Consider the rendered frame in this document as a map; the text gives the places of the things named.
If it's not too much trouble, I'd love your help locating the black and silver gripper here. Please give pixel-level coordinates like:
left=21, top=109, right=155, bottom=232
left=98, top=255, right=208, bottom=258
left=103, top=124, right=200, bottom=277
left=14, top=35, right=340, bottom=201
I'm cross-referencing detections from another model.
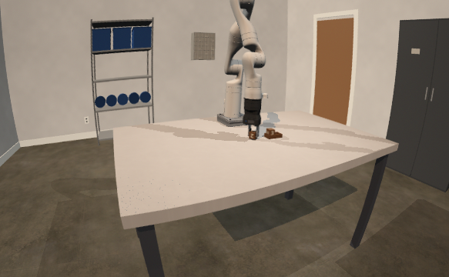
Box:
left=243, top=87, right=268, bottom=138

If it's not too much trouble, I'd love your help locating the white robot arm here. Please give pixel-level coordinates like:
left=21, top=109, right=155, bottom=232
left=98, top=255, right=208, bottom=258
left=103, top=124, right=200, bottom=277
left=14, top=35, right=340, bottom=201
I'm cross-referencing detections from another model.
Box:
left=223, top=0, right=266, bottom=118

